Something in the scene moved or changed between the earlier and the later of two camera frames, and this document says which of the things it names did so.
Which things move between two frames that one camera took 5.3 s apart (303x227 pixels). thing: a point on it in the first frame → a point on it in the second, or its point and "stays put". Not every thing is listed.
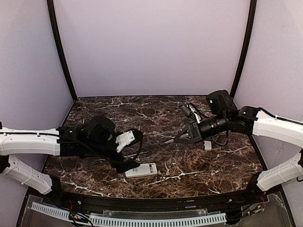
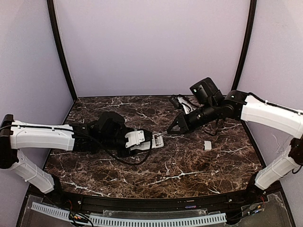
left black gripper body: x=128 y=166 → x=125 y=152
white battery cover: x=208 y=145 stays put
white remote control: x=143 y=170 → x=157 y=142
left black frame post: x=51 y=12 stays put
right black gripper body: x=194 y=132 → x=183 y=123
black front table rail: x=153 y=204 stays put
